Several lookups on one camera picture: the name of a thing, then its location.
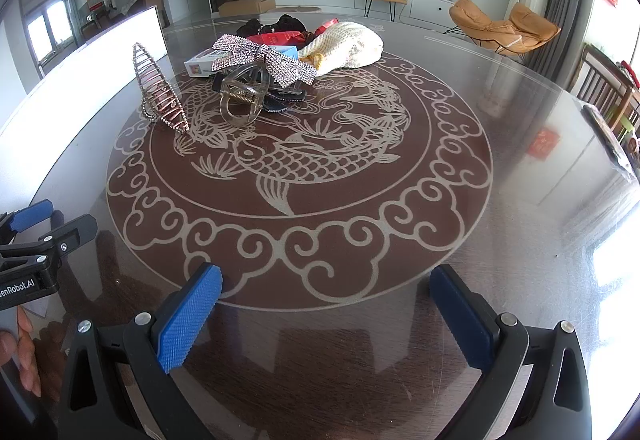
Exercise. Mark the gold rhinestone banana clip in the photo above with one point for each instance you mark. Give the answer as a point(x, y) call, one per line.
point(162, 95)

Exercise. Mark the blue and white box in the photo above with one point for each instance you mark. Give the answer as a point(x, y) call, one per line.
point(200, 67)

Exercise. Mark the person's left hand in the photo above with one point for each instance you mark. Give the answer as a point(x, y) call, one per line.
point(27, 355)

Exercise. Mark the silver rhinestone bow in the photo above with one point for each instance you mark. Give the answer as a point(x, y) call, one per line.
point(280, 62)

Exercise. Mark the black flat pouch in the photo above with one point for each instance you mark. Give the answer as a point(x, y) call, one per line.
point(612, 140)

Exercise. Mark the black beaded velvet scrunchie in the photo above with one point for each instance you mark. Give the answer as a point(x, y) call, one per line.
point(289, 22)

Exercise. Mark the brown cardboard box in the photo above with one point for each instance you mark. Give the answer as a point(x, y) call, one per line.
point(245, 6)

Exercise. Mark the red packet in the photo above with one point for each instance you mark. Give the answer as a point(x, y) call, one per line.
point(277, 39)

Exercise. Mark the brown patterned desktop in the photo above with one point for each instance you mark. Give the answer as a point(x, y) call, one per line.
point(375, 230)

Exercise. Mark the red cloth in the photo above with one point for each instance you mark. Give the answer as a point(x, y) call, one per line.
point(631, 72)

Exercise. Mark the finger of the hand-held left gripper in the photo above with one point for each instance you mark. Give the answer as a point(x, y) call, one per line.
point(30, 216)
point(75, 232)

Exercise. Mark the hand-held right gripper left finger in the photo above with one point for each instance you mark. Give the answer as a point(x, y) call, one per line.
point(192, 312)

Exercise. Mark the wooden chair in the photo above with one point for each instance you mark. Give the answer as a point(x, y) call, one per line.
point(602, 87)

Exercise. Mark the orange lounge chair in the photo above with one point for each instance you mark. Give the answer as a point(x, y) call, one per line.
point(482, 22)

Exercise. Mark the translucent brown claw clip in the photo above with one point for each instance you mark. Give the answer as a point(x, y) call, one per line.
point(242, 107)

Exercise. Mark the cream knit hat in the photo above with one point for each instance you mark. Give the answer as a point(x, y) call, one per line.
point(350, 47)

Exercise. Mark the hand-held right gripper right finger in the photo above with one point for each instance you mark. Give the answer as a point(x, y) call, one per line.
point(457, 315)

